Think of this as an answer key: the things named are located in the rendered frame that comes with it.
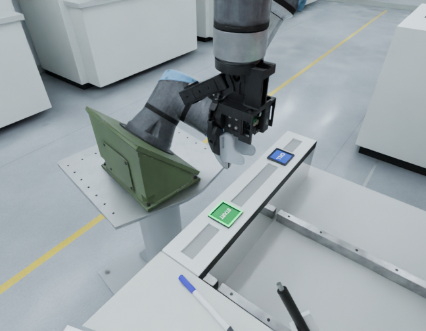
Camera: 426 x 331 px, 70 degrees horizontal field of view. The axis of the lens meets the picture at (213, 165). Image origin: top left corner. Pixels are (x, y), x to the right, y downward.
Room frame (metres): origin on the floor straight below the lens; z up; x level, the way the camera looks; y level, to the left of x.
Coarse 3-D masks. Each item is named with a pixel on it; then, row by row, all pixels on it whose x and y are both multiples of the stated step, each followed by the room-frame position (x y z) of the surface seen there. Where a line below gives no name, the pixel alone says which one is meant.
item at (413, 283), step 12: (288, 216) 0.54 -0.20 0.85; (300, 228) 0.51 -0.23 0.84; (312, 228) 0.50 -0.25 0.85; (324, 240) 0.47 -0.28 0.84; (336, 240) 0.46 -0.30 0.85; (348, 252) 0.43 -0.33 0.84; (360, 252) 0.43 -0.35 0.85; (360, 264) 0.41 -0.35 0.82; (372, 264) 0.40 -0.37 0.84; (384, 264) 0.40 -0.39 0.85; (384, 276) 0.38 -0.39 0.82; (396, 276) 0.37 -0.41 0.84; (408, 276) 0.37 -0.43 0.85; (408, 288) 0.35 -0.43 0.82; (420, 288) 0.34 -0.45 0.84
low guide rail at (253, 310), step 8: (224, 288) 0.34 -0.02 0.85; (232, 296) 0.32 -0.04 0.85; (240, 296) 0.32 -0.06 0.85; (240, 304) 0.30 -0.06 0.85; (248, 304) 0.30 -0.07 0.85; (248, 312) 0.29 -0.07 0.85; (256, 312) 0.29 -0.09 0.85; (264, 312) 0.29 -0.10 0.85; (264, 320) 0.27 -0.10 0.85; (272, 320) 0.27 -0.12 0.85; (272, 328) 0.26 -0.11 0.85; (280, 328) 0.26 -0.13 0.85; (288, 328) 0.26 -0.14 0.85
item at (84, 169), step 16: (176, 128) 1.03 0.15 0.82; (176, 144) 0.92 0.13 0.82; (192, 144) 0.92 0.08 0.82; (64, 160) 0.82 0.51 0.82; (80, 160) 0.82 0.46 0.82; (96, 160) 0.82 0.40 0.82; (192, 160) 0.82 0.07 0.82; (208, 160) 0.82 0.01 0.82; (80, 176) 0.74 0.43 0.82; (96, 176) 0.74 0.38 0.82; (208, 176) 0.74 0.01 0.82; (96, 192) 0.66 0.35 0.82; (112, 192) 0.66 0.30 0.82; (128, 192) 0.66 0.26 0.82; (192, 192) 0.66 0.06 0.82; (96, 208) 0.63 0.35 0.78; (112, 208) 0.60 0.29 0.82; (128, 208) 0.60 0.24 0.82; (144, 208) 0.60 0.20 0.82; (160, 208) 0.60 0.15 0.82; (112, 224) 0.54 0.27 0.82; (128, 224) 0.55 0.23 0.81
